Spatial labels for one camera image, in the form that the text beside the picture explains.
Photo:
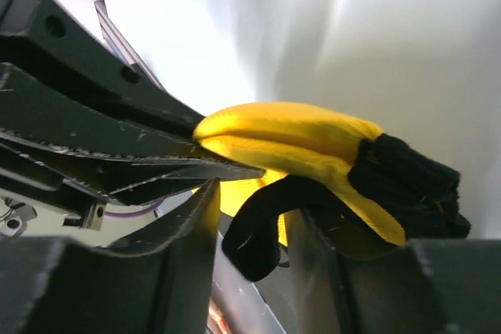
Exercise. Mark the yellow bra with black straps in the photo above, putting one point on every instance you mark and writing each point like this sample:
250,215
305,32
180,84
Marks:
365,192

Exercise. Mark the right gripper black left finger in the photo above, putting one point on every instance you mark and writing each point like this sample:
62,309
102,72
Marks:
155,280

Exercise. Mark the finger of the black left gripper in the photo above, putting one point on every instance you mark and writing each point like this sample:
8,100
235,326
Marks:
43,39
122,162

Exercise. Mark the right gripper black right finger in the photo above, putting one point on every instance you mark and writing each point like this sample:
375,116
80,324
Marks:
429,286

